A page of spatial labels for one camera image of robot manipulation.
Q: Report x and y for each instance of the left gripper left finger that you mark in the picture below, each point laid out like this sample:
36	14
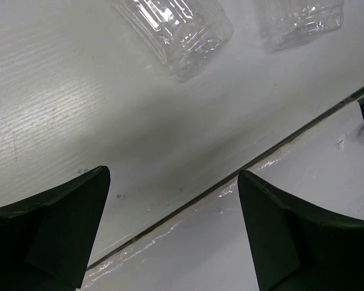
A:
46	239

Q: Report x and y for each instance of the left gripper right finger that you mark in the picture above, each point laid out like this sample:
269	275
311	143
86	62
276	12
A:
297	245

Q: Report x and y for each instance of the clear square plastic bottle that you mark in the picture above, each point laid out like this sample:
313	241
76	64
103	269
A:
285	24

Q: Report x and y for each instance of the clear ribbed plastic bottle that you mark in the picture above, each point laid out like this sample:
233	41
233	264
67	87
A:
183	35

